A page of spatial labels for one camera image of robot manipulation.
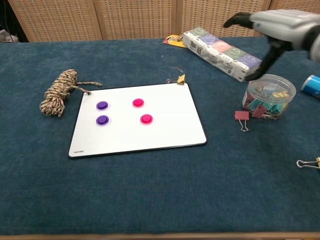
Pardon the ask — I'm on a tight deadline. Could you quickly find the blue cylindrical tube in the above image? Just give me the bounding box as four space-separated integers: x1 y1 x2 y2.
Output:
300 74 320 101

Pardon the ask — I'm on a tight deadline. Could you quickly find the large yellow binder clip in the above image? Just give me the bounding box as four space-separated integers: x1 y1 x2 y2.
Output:
296 156 320 173

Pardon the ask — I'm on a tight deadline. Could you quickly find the clear jar of binder clips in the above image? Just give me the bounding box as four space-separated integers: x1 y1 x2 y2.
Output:
241 73 297 120

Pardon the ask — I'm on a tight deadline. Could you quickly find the multicolour tissue pack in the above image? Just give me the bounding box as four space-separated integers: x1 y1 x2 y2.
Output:
181 26 264 83

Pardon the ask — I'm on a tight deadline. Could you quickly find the woven folding screen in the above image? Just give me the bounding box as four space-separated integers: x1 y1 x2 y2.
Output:
7 0 320 43

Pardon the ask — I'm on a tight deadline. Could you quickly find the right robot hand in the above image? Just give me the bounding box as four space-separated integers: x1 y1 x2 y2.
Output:
223 9 320 82

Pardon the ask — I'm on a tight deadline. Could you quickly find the small yellow binder clip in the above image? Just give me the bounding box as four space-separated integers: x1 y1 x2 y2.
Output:
166 74 186 86

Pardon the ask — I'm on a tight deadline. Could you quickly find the yellow blister pack card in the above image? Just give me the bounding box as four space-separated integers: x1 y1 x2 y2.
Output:
162 34 188 49

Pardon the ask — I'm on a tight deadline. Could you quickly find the white magnetic board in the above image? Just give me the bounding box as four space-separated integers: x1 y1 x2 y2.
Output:
67 82 208 159

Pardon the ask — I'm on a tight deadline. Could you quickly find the dark blue table mat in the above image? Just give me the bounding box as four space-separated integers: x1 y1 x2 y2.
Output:
0 34 320 237

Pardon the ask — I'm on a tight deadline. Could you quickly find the pink binder clip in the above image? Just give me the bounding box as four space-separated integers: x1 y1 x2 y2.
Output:
234 110 250 132

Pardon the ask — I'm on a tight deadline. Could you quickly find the purple round magnet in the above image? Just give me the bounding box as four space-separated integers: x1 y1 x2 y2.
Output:
95 115 110 126
96 100 110 111

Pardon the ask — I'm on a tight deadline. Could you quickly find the braided rope bundle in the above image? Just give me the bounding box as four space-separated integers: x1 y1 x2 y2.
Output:
39 69 104 118

